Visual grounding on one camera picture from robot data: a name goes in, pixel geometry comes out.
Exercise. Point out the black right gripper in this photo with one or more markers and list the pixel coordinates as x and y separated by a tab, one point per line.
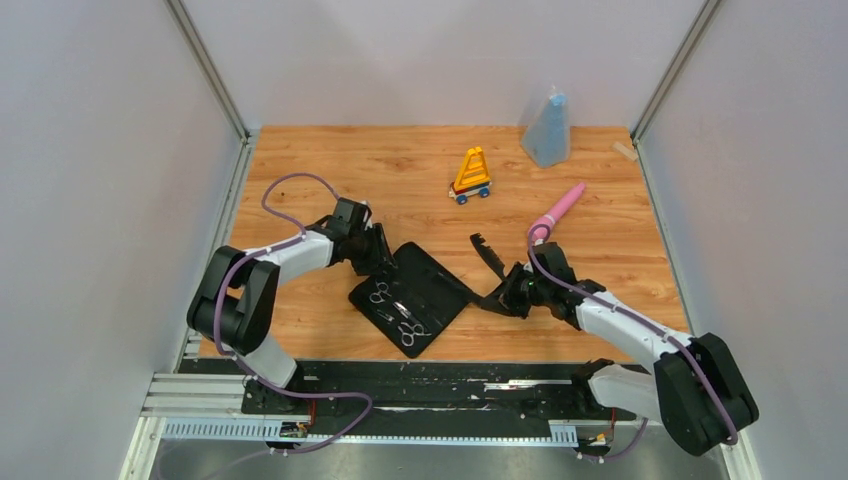
504	302

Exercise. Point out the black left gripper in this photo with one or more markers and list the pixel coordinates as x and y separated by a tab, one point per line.
382	255

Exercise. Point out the silver thinning scissors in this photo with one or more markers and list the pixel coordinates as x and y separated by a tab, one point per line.
382	295

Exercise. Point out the black handled comb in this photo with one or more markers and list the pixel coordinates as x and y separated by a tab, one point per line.
488	255

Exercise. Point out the black zippered tool case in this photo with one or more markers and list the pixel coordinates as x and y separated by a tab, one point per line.
434	294

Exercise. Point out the silver hair scissors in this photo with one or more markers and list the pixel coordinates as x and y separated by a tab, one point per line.
409	332

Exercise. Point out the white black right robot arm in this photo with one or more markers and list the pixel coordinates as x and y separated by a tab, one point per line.
692	385

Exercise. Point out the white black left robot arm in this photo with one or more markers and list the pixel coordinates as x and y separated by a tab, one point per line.
234	302

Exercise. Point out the pink cylindrical device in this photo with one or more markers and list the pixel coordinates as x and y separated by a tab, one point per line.
541	229

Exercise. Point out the yellow toy block car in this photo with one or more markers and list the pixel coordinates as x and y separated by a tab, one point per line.
472	179

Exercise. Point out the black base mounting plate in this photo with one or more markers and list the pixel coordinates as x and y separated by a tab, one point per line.
433	399

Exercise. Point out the blue item in plastic bag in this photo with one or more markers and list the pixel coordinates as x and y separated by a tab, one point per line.
546	137

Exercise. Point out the small beige tape piece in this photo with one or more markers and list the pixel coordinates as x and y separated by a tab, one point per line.
625	151

